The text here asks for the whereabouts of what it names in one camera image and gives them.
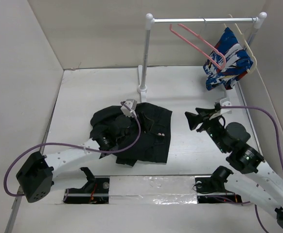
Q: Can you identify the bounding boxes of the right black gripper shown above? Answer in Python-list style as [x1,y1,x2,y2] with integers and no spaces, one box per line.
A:
[183,107,227,152]

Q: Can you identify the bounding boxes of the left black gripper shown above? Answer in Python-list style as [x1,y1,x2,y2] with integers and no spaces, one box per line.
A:
[116,111,152,146]

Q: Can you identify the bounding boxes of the black trousers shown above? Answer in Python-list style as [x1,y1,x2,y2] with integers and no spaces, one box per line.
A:
[90,102,172,166]

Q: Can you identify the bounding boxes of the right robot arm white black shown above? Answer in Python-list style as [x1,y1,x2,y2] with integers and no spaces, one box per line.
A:
[185,104,283,229]

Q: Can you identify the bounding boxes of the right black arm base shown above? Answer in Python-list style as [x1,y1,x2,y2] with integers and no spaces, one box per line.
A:
[193,166,242,204]

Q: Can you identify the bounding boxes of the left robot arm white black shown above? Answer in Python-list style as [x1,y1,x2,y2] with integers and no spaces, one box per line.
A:
[16,109,142,203]

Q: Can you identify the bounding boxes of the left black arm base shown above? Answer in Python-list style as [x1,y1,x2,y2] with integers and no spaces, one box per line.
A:
[63,167,110,204]

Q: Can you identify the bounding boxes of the pink plastic hanger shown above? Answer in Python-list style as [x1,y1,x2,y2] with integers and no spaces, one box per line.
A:
[169,17,227,70]

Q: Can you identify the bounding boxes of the cream plastic hanger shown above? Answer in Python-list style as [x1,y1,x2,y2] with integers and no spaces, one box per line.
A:
[232,23,257,74]

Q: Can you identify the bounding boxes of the blue white red patterned garment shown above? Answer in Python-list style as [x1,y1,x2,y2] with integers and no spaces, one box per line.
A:
[203,27,257,91]

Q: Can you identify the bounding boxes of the silver foil tape strip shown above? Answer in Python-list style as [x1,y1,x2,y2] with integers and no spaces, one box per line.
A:
[108,175,197,205]

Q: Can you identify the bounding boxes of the white metal clothes rack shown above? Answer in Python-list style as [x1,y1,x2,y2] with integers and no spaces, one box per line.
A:
[137,12,267,102]

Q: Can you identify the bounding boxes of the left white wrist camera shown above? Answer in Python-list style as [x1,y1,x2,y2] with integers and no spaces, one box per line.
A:
[121,99,137,117]

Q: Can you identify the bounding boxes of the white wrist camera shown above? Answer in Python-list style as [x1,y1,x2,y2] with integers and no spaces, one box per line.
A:
[210,97,232,119]
[121,99,137,117]

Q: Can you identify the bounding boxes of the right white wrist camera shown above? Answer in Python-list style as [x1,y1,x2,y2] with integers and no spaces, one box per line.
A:
[210,97,232,119]

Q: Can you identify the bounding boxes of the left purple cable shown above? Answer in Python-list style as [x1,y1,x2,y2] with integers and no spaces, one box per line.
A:
[4,101,142,197]

